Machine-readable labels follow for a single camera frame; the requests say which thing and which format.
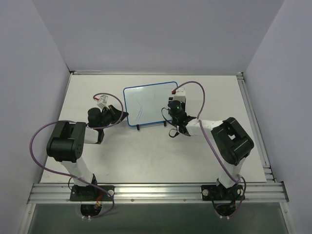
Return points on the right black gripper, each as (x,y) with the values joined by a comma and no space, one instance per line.
(183,121)

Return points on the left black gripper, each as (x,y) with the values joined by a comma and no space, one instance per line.
(113,113)

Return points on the blue framed whiteboard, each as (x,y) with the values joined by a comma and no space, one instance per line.
(147,104)

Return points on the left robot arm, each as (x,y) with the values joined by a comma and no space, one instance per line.
(68,139)

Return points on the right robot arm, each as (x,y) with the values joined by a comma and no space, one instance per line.
(227,139)

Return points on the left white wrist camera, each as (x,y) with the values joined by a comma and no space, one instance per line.
(102,101)

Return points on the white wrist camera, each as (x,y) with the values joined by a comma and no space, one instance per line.
(179,94)
(102,101)

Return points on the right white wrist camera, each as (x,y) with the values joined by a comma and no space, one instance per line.
(179,94)

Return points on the aluminium right side rail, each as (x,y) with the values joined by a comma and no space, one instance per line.
(255,129)

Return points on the aluminium rail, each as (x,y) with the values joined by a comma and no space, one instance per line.
(255,129)
(156,194)

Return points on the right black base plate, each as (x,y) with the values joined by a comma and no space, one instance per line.
(220,193)

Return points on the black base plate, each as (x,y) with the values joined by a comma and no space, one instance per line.
(88,193)
(220,193)

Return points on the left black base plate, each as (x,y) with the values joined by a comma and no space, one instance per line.
(88,193)

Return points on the aluminium front rail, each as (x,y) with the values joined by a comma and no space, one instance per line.
(156,194)

